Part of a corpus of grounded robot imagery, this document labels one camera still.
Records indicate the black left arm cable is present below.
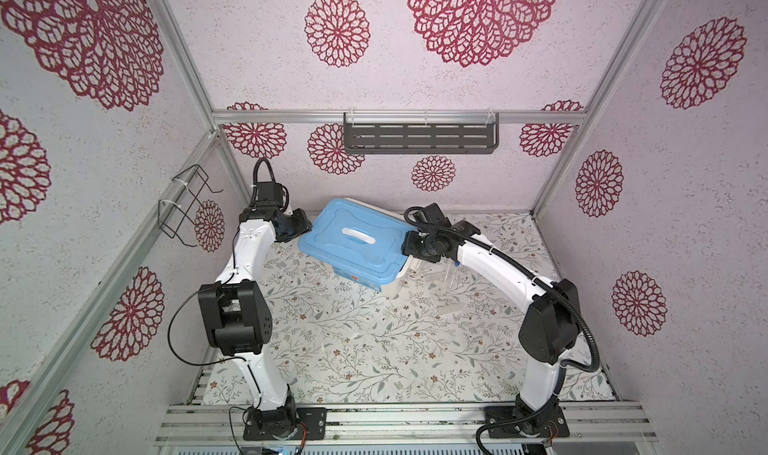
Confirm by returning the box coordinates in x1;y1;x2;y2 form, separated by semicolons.
166;157;291;369

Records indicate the blue plastic bin lid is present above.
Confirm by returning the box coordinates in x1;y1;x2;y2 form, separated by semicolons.
297;198;418;292

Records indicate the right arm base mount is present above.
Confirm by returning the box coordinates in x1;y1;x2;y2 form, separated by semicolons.
484;402;571;439

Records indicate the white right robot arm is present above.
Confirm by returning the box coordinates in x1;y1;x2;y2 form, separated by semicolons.
402;203;582;413

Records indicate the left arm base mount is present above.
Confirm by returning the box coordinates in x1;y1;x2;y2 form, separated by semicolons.
243;407;328;441

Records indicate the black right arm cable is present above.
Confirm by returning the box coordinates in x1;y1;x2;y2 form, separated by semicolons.
403;205;602;455

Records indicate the black wire wall rack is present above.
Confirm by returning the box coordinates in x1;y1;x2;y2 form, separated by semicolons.
156;163;222;248

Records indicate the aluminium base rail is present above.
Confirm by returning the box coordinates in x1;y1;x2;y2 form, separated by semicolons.
152;401;658;454

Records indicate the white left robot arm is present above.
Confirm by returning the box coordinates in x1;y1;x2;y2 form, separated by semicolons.
196;206;312;440

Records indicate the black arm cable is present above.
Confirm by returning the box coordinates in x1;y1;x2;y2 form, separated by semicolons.
403;205;602;455
166;157;291;369

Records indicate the grey wall shelf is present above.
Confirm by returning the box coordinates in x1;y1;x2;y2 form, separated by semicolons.
342;112;499;155

